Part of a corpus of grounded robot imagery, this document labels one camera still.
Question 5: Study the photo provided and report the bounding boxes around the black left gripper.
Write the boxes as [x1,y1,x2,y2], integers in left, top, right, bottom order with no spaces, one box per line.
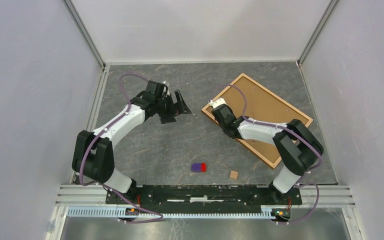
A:
[155,90,192,125]

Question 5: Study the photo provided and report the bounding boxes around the brown backing board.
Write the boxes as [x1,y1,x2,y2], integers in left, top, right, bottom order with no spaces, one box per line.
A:
[206,76,310,165]

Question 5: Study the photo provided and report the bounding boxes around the wooden picture frame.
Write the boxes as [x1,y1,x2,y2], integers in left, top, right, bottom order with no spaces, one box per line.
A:
[200,72,314,170]

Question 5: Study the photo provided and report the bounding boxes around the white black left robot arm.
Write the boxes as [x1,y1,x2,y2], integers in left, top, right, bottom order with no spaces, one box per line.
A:
[71,80,192,204]

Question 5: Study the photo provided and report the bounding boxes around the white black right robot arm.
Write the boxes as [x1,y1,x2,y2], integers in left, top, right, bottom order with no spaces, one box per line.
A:
[209,98,324,204]

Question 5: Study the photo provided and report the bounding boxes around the small wooden cube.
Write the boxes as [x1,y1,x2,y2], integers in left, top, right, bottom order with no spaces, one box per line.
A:
[229,170,239,180]

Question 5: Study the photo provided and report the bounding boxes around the purple red block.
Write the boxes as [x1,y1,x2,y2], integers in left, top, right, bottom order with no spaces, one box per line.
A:
[191,162,207,173]

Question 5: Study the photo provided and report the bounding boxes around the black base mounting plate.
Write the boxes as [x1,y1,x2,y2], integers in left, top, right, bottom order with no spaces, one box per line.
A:
[124,184,303,215]

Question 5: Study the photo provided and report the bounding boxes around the white slotted cable duct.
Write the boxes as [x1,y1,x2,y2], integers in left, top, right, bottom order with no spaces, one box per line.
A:
[67,206,275,220]

